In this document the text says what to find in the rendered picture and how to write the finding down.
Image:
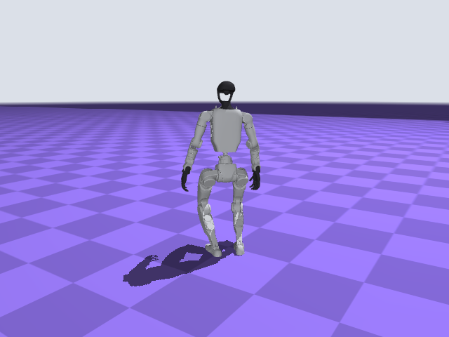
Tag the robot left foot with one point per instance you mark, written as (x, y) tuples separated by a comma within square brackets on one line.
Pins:
[(216, 252)]

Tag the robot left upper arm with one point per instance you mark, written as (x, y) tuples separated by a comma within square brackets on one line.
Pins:
[(204, 117)]

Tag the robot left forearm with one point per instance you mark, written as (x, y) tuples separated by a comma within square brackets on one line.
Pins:
[(192, 151)]

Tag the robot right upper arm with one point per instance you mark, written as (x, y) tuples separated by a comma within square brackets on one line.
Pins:
[(250, 130)]

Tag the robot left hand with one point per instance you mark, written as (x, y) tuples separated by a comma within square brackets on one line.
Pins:
[(184, 177)]

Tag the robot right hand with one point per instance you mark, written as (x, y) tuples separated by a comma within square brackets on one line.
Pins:
[(256, 178)]

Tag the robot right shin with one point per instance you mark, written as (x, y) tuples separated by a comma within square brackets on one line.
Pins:
[(238, 224)]

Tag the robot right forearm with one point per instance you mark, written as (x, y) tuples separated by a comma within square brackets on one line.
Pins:
[(255, 159)]

